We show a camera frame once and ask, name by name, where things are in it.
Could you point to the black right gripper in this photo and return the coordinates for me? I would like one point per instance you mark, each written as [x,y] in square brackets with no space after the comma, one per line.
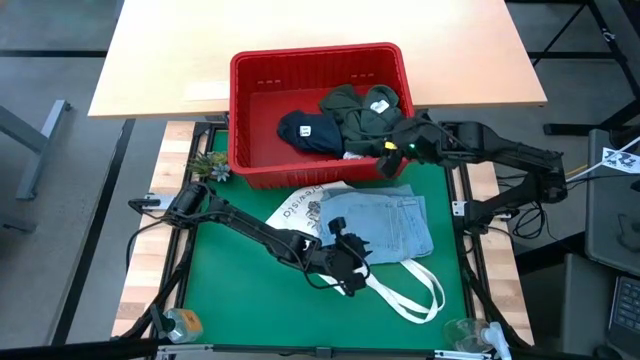
[417,142]

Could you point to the white paper strip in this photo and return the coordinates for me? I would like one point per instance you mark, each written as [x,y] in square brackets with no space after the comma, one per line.
[207,90]

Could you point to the green table mat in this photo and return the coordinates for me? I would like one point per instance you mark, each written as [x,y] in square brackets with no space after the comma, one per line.
[240,300]

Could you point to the dark keyboard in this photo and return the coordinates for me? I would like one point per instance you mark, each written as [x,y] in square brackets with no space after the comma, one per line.
[627,310]

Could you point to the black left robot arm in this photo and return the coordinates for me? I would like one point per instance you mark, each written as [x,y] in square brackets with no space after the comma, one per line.
[250,230]

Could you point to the clear glass cup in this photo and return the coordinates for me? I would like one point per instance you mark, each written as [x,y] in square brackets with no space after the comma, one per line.
[492,336]

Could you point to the white printed tote bag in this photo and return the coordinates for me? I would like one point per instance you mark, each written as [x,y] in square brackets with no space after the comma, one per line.
[295,210]

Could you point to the grey cabinet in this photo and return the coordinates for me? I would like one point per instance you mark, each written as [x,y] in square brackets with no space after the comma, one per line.
[610,225]

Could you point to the red plastic laundry basket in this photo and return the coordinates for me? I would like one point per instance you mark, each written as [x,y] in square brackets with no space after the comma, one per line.
[260,125]

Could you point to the dark green garment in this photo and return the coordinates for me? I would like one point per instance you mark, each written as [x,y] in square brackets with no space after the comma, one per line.
[360,120]

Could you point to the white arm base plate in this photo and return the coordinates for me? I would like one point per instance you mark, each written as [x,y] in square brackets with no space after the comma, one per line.
[459,208]
[165,202]

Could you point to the navy garment with white tag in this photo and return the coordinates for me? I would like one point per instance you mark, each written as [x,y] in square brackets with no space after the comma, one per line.
[315,135]

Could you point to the black horizontal bar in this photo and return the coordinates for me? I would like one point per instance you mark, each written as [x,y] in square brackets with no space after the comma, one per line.
[75,349]

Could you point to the grey box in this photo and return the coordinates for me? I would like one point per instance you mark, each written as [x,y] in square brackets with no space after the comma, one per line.
[585,300]

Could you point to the black floor rail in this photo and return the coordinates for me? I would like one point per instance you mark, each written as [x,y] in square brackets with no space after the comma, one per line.
[95,230]

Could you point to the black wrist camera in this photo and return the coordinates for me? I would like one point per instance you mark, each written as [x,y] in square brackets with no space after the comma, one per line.
[390,162]
[356,286]

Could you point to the white patterned marker tag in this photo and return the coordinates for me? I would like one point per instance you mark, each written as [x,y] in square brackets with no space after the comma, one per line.
[620,161]

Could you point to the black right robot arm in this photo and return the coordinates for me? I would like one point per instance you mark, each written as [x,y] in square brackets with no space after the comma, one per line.
[510,150]

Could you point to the small succulent plant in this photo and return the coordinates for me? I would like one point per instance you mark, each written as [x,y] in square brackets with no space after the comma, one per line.
[212,167]

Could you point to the black desk frame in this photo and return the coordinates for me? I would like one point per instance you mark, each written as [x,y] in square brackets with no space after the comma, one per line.
[570,55]

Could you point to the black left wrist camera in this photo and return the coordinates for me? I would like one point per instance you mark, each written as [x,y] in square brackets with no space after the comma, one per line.
[356,286]

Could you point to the light blue denim jeans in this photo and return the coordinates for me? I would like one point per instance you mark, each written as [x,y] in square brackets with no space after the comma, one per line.
[380,225]

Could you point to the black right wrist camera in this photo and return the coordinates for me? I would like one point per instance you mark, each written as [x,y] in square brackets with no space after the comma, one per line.
[390,162]

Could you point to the grey desk leg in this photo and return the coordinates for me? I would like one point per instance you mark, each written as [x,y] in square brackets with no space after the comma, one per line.
[37,145]

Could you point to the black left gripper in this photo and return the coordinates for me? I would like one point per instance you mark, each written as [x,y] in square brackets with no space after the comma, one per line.
[340,260]

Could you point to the light wooden desk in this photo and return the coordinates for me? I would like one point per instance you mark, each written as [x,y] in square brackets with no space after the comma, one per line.
[200,40]

